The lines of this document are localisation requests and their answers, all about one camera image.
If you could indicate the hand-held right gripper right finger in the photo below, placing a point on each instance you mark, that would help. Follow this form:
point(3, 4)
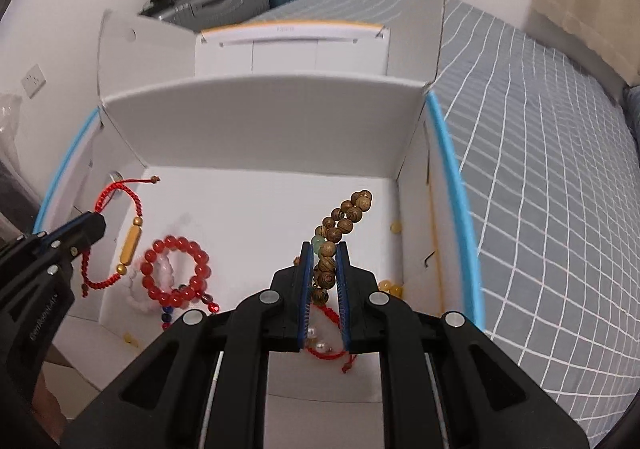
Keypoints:
point(342, 289)

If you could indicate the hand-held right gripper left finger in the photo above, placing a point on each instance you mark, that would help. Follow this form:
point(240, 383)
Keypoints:
point(305, 289)

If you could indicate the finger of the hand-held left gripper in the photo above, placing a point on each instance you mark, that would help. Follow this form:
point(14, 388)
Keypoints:
point(87, 229)

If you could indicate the small white pearl beads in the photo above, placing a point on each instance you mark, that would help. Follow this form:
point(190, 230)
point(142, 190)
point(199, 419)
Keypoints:
point(322, 345)

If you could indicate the white cardboard box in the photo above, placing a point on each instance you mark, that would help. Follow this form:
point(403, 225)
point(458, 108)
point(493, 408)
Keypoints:
point(260, 199)

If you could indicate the loose amber bead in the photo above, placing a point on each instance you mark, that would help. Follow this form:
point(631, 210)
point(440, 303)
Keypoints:
point(396, 227)
point(131, 338)

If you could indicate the clear plastic bag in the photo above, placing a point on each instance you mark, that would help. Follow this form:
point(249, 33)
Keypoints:
point(12, 129)

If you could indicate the grey checked bed sheet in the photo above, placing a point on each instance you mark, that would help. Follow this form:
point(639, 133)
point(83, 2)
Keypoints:
point(525, 154)

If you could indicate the white wall socket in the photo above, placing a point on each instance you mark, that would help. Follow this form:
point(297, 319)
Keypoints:
point(35, 81)

